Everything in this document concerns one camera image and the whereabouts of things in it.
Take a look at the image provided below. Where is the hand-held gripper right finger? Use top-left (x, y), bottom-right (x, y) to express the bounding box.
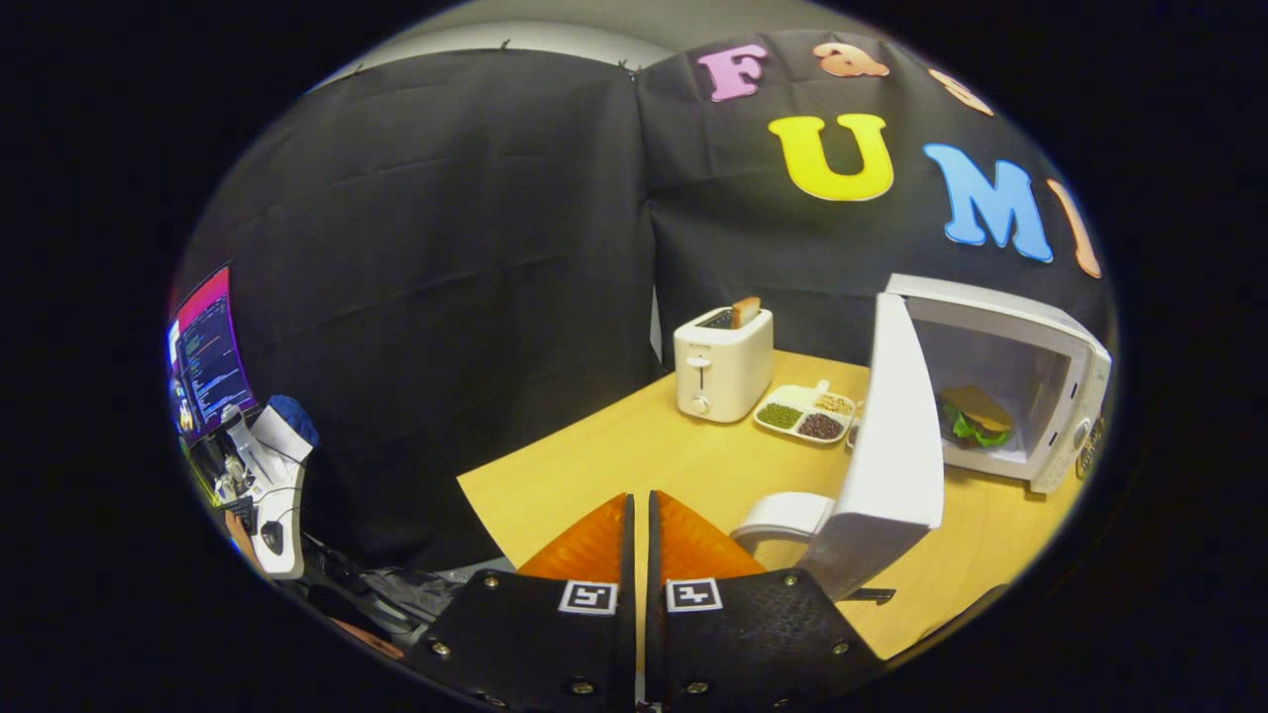
top-left (646, 490), bottom-right (886, 709)

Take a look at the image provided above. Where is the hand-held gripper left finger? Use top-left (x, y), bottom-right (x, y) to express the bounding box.
top-left (406, 492), bottom-right (637, 713)

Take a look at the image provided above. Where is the white microwave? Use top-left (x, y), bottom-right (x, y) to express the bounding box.
top-left (731, 273), bottom-right (1113, 602)

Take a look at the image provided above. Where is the toy sandwich with green lettuce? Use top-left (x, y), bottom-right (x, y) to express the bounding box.
top-left (938, 385), bottom-right (1015, 449)

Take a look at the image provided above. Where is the white toaster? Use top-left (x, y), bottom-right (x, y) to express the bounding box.
top-left (674, 305), bottom-right (775, 425)

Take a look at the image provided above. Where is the white divided dish with beans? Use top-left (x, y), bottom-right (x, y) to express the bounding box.
top-left (753, 380), bottom-right (857, 445)

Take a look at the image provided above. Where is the black backdrop cloth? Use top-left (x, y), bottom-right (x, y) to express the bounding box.
top-left (173, 30), bottom-right (1115, 575)

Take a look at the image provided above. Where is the computer monitor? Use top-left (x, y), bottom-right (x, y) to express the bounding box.
top-left (166, 263), bottom-right (261, 447)

